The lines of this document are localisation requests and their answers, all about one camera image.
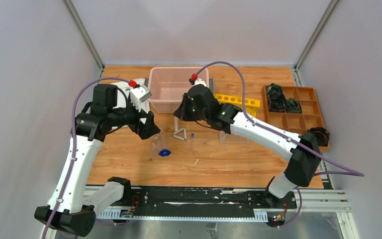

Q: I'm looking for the blue capped vial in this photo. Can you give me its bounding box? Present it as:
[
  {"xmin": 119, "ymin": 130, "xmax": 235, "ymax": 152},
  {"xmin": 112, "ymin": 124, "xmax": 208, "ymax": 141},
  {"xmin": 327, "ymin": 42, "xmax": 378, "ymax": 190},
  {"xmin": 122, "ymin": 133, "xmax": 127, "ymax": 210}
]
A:
[
  {"xmin": 174, "ymin": 117, "xmax": 180, "ymax": 133},
  {"xmin": 190, "ymin": 133, "xmax": 195, "ymax": 150}
]

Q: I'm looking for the white clay pipe triangle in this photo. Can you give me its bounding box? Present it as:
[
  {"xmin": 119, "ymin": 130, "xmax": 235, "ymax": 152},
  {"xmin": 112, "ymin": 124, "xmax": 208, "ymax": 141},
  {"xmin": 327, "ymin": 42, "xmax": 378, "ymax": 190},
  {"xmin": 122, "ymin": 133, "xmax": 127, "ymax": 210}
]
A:
[{"xmin": 173, "ymin": 127, "xmax": 187, "ymax": 141}]

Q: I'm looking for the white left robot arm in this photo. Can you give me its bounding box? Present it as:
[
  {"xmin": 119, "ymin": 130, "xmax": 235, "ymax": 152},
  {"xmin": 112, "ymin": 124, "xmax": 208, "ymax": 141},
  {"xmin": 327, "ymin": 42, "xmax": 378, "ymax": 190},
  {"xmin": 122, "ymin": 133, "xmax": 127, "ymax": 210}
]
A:
[{"xmin": 34, "ymin": 83, "xmax": 160, "ymax": 238}]

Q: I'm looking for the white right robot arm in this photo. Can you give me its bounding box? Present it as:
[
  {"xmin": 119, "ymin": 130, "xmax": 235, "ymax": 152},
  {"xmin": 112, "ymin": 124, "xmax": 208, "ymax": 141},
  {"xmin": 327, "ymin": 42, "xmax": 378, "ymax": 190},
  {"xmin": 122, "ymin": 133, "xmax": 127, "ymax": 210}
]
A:
[{"xmin": 174, "ymin": 85, "xmax": 321, "ymax": 208}]

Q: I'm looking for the small clear glass beaker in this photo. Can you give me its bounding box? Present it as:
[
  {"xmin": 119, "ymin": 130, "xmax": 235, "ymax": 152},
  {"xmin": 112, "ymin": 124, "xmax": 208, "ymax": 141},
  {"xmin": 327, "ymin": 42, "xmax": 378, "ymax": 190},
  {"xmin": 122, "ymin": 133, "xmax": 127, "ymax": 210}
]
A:
[{"xmin": 152, "ymin": 133, "xmax": 161, "ymax": 144}]

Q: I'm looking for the pink plastic bin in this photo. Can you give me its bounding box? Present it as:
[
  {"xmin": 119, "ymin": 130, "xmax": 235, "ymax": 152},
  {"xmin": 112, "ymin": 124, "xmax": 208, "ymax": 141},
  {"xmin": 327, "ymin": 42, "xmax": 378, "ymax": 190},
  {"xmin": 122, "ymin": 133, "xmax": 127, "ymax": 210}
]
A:
[{"xmin": 148, "ymin": 66, "xmax": 200, "ymax": 114}]

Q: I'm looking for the yellow test tube rack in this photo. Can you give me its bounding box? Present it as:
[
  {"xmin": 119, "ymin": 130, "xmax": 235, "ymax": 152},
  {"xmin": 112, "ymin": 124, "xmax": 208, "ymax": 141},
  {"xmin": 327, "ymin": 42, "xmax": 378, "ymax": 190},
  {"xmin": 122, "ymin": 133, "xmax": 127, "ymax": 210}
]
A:
[{"xmin": 214, "ymin": 94, "xmax": 261, "ymax": 117}]

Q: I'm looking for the blue floral rolled tie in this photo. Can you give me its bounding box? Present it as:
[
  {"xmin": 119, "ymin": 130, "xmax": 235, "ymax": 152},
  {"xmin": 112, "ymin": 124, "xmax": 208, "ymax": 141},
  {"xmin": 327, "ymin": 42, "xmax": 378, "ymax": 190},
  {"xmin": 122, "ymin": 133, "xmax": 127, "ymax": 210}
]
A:
[{"xmin": 266, "ymin": 83, "xmax": 283, "ymax": 97}]

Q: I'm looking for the dark rolled tie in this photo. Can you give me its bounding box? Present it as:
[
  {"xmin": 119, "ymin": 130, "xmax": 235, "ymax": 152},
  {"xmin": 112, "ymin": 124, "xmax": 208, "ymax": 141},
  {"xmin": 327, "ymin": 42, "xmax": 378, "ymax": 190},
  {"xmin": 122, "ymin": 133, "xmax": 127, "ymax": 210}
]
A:
[{"xmin": 267, "ymin": 93, "xmax": 287, "ymax": 113}]

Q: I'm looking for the green floral rolled tie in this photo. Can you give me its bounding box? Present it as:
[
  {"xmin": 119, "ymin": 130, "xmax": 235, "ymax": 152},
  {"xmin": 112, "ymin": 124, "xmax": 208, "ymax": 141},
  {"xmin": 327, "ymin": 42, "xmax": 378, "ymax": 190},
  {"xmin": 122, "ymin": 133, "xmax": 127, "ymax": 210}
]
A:
[{"xmin": 286, "ymin": 98, "xmax": 302, "ymax": 114}]

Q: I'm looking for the wooden compartment organizer tray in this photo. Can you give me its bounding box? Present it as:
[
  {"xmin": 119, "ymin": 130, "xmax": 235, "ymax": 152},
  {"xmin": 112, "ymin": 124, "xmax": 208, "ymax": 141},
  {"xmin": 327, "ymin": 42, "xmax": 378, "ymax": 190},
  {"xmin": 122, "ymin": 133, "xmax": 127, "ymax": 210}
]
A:
[{"xmin": 262, "ymin": 84, "xmax": 330, "ymax": 152}]

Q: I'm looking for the black rolled belt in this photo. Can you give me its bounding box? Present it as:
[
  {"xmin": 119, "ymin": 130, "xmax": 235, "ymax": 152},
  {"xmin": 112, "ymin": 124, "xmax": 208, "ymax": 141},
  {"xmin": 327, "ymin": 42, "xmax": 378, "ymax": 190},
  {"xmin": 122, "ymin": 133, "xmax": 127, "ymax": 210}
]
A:
[{"xmin": 308, "ymin": 127, "xmax": 331, "ymax": 147}]

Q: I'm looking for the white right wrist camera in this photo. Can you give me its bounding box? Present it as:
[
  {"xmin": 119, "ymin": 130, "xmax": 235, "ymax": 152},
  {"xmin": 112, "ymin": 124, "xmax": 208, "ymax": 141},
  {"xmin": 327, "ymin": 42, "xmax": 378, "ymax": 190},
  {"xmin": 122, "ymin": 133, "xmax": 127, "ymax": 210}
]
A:
[{"xmin": 189, "ymin": 74, "xmax": 207, "ymax": 87}]

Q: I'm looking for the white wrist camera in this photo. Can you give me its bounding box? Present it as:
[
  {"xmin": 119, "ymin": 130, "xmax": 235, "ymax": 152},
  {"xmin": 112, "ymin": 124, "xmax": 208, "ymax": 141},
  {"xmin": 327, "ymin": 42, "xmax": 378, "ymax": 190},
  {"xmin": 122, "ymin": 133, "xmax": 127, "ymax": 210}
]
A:
[
  {"xmin": 128, "ymin": 78, "xmax": 152, "ymax": 113},
  {"xmin": 189, "ymin": 74, "xmax": 207, "ymax": 87}
]

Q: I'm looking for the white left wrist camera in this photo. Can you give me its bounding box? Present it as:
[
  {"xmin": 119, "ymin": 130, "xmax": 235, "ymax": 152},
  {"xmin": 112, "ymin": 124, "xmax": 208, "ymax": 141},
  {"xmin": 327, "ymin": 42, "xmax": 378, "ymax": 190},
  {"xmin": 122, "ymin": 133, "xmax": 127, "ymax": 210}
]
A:
[{"xmin": 128, "ymin": 78, "xmax": 152, "ymax": 113}]

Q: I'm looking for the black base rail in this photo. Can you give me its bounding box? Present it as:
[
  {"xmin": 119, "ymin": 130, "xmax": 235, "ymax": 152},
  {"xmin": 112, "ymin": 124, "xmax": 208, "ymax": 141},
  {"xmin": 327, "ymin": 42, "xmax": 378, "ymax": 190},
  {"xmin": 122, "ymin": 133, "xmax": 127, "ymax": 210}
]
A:
[{"xmin": 98, "ymin": 186, "xmax": 298, "ymax": 223}]

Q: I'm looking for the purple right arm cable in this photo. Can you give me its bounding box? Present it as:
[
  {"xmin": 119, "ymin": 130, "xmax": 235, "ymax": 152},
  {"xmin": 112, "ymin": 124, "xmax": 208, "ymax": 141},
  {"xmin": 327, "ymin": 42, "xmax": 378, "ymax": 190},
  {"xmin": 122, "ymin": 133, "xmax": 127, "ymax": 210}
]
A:
[{"xmin": 190, "ymin": 61, "xmax": 365, "ymax": 229}]

